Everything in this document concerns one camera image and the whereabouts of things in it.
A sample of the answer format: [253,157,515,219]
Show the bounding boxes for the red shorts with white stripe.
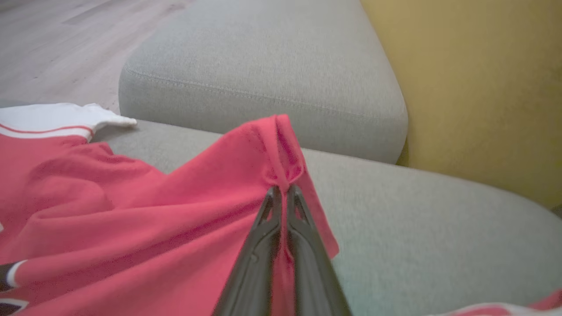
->
[430,289,562,316]

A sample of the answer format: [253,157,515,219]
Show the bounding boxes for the red white numbered jersey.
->
[0,103,340,316]

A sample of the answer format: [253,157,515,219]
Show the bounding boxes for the yellow upholstered panel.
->
[360,0,562,210]

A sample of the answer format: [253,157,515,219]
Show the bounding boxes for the small grey sofa cushion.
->
[119,0,409,165]

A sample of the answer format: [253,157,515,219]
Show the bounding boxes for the large grey sofa seat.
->
[88,118,562,316]

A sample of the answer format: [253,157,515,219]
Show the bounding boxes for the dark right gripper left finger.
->
[213,185,282,316]

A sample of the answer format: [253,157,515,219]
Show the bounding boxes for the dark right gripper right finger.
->
[286,184,353,316]

